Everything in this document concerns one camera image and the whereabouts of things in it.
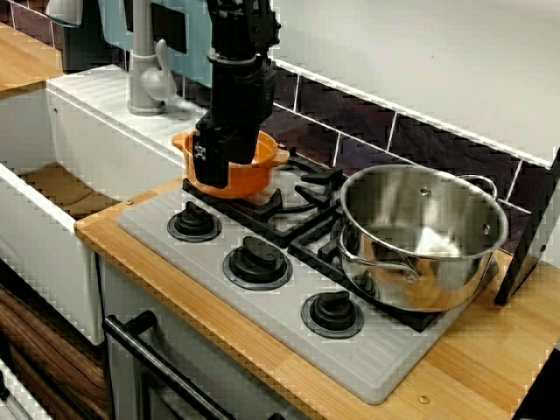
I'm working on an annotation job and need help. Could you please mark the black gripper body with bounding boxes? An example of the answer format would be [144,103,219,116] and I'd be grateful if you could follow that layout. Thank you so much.
[194,52,277,137]

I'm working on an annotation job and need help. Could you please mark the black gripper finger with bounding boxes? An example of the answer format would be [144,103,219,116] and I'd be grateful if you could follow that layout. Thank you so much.
[192,125,234,190]
[227,129,260,166]

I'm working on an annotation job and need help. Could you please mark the orange plastic toy pot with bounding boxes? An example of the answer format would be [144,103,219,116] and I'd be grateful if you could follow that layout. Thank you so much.
[171,129,291,200]

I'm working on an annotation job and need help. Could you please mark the teal blue cabinet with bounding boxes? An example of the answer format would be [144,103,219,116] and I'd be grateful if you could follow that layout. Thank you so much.
[96,0,220,92]

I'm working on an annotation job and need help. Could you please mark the black stove knob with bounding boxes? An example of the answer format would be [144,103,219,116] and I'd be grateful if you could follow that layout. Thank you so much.
[222,235,294,292]
[166,201,223,244]
[300,290,365,340]

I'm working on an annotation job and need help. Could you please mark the black burner grate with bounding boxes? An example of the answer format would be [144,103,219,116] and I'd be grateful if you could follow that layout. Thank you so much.
[181,148,345,249]
[287,209,500,333]

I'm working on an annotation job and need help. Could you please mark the white toy sink basin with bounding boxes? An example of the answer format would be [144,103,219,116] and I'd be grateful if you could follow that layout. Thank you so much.
[0,63,228,347]

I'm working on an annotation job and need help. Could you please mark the grey toy faucet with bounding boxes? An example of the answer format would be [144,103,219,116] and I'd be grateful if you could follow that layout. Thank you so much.
[126,0,179,117]

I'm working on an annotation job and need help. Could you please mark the grey toy stove panel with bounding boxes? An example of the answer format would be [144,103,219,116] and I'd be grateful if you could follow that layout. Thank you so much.
[115,181,500,406]

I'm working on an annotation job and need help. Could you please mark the clear glass container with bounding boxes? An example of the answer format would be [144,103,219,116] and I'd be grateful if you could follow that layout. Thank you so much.
[43,0,84,30]

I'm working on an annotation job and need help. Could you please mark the white oven door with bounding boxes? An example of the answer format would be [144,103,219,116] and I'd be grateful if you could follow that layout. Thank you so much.
[98,257,316,420]

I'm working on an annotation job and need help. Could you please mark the stainless steel pot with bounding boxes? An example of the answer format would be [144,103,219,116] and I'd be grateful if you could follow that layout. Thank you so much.
[336,164,510,313]

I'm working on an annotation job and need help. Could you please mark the black side panel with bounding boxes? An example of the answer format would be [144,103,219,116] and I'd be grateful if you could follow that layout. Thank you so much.
[493,146,560,307]

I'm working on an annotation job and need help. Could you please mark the black oven door handle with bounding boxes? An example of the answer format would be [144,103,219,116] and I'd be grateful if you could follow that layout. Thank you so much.
[101,310,285,420]

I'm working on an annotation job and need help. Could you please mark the silver metal frame rail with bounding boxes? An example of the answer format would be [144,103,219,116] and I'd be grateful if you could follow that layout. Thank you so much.
[0,358,52,420]

